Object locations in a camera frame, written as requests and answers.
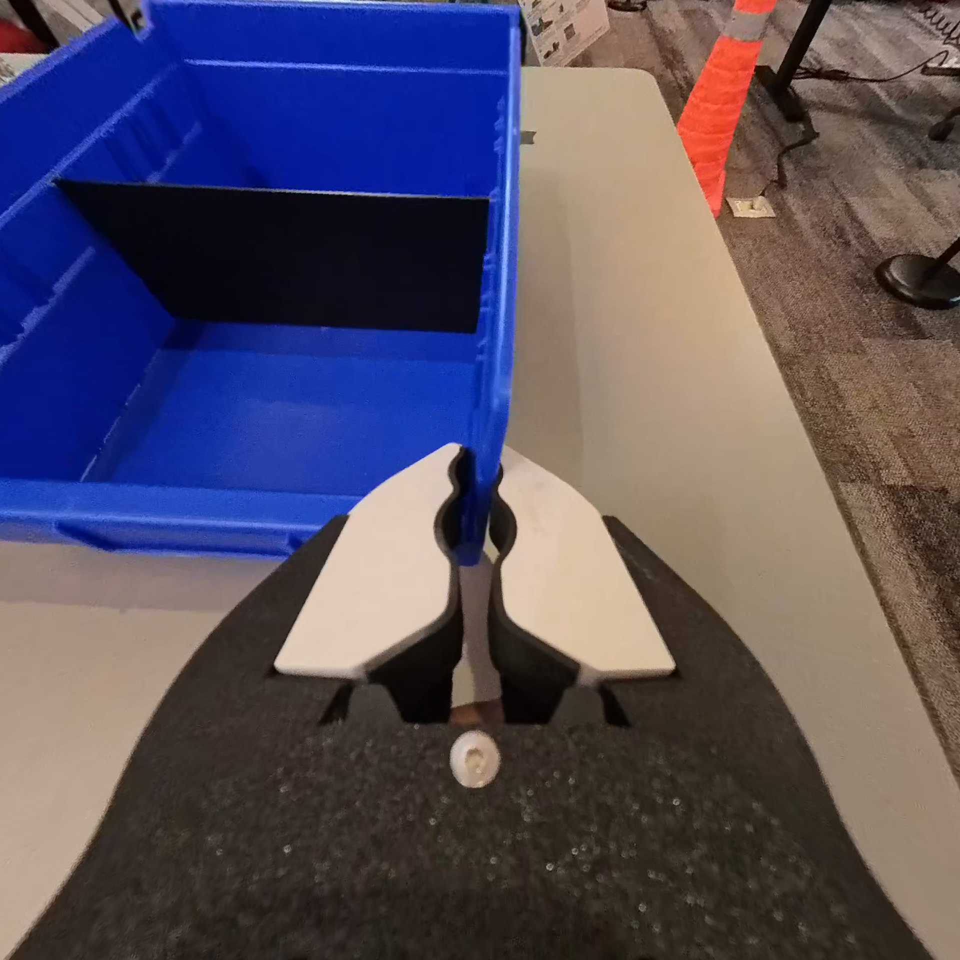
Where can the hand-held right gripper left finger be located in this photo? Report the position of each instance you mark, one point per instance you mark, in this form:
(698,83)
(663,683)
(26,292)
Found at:
(375,585)

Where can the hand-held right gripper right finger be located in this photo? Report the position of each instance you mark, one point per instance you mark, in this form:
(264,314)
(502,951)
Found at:
(585,585)

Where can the blue plastic bin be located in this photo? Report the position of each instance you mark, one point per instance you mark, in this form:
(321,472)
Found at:
(262,412)

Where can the grey desk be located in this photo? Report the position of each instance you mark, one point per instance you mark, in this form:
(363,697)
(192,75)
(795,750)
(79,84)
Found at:
(637,375)

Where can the white floor outlet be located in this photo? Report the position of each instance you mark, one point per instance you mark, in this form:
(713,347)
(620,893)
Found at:
(750,207)

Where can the black stand base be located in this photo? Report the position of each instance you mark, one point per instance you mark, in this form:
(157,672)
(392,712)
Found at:
(915,281)

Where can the orange reflective barrier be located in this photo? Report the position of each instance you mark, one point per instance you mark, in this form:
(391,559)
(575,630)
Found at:
(720,112)

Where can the printed paper sign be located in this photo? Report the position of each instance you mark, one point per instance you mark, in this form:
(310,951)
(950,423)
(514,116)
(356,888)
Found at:
(562,30)

